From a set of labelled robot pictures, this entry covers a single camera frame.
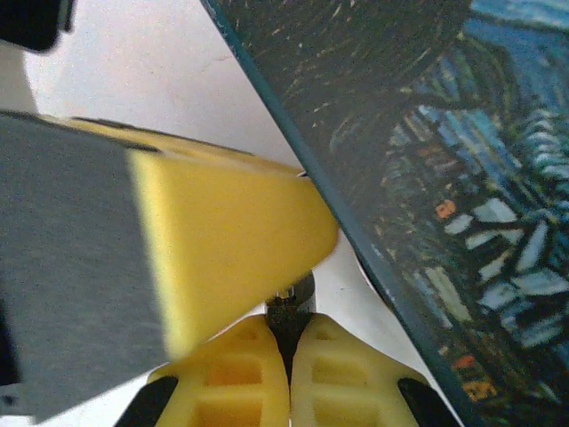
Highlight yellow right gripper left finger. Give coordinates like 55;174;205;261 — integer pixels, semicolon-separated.
115;314;293;427

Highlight starry night print tin box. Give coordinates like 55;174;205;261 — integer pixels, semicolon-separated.
199;0;569;427

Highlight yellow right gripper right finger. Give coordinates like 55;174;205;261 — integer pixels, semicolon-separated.
290;313;460;427

